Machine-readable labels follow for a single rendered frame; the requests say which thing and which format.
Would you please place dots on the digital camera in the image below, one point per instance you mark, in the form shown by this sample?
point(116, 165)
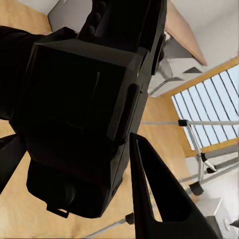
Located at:
point(76, 97)

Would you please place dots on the camera tripod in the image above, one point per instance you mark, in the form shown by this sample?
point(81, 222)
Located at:
point(202, 158)

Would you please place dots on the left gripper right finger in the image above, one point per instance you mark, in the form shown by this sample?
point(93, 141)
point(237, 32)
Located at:
point(181, 217)

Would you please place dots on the nightstand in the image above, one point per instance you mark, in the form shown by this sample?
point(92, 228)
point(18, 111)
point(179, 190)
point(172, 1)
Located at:
point(215, 212)

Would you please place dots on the taboret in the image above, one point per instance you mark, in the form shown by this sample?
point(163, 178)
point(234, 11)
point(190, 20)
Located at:
point(166, 72)

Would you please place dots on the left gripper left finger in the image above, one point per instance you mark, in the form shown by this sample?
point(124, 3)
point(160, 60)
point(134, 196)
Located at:
point(12, 150)

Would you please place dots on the desk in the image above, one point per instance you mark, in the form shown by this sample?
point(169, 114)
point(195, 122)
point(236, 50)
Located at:
point(181, 48)

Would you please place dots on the fixed window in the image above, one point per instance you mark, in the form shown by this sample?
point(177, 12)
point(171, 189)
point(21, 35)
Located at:
point(211, 96)

